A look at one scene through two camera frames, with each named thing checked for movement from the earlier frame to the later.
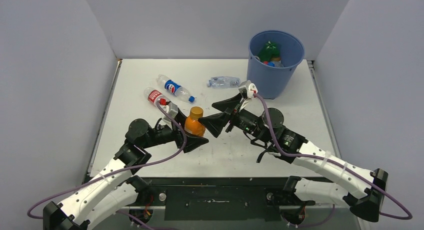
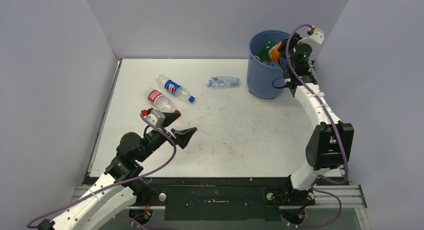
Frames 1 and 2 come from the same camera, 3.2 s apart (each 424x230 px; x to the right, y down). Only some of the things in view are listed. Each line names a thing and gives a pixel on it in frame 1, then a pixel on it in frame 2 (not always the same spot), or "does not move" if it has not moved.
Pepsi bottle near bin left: x=175 y=88 does not move
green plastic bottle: x=270 y=50 does not move
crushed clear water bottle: x=218 y=82 does not move
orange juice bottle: x=192 y=125 to x=273 y=53
